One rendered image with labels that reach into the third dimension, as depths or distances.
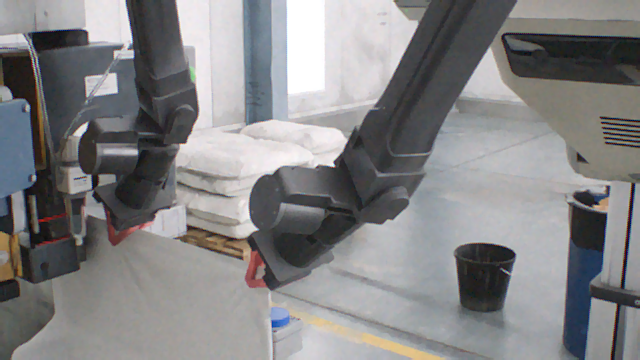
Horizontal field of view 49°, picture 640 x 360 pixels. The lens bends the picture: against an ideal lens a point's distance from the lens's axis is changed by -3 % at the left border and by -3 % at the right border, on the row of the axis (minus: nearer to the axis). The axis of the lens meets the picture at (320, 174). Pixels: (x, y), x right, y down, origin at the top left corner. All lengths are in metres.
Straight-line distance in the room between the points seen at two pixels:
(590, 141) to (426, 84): 0.55
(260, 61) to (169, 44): 6.16
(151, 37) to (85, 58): 0.22
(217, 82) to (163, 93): 5.92
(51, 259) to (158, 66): 0.35
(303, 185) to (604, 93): 0.50
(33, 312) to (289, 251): 1.37
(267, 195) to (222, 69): 6.15
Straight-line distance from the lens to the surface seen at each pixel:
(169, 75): 0.91
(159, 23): 0.88
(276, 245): 0.82
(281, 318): 1.30
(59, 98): 1.07
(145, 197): 1.01
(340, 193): 0.74
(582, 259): 2.99
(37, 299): 2.06
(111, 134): 0.93
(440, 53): 0.61
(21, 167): 0.78
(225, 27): 6.88
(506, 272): 3.41
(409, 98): 0.64
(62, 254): 1.11
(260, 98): 7.10
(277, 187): 0.71
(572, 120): 1.12
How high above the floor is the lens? 1.39
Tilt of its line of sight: 13 degrees down
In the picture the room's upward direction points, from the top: straight up
